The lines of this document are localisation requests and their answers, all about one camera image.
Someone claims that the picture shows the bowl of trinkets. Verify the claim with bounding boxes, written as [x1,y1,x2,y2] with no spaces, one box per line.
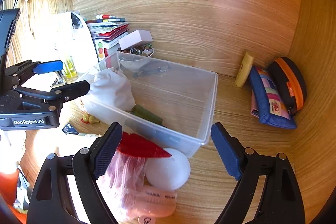
[122,43,154,57]

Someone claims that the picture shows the black orange zip case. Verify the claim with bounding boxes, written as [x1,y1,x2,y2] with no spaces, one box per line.
[267,57,307,116]

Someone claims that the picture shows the pink macaron shaped case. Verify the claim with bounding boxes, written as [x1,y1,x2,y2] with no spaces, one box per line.
[125,185,178,219]

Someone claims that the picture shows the clear glass bowl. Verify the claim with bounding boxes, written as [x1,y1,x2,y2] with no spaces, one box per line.
[118,52,150,72]

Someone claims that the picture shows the white round case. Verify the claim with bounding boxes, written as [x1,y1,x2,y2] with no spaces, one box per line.
[145,148,191,191]

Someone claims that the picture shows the clear plastic storage bin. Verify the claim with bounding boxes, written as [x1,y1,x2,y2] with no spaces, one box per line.
[80,52,218,158]

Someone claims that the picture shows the blue patchwork pencil pouch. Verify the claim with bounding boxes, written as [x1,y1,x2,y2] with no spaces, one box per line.
[249,66,297,129]

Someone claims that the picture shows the white drawstring cloth bag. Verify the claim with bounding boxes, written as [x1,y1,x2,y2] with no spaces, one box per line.
[87,67,135,111]

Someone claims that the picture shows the pink notebook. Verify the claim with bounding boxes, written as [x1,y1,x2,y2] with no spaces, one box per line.
[250,91,259,118]

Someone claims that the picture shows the metal nail clippers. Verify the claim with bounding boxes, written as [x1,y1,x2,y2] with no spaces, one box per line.
[51,71,67,88]

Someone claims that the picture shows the dark green pouch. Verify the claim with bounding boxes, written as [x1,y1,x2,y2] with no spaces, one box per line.
[130,105,163,126]

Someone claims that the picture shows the small white box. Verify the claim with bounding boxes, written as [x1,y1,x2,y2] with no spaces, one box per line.
[118,30,153,51]

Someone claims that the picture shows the red velvet pouch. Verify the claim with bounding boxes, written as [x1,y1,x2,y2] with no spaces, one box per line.
[117,132,171,158]

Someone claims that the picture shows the yellow green spray bottle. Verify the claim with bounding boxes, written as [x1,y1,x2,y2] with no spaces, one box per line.
[62,56,77,79]

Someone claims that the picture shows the cream yellow lotion bottle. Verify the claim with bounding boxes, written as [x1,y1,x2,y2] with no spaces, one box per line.
[235,52,255,88]

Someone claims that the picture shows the stack of books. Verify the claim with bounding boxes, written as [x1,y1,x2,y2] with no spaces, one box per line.
[85,14,129,61]

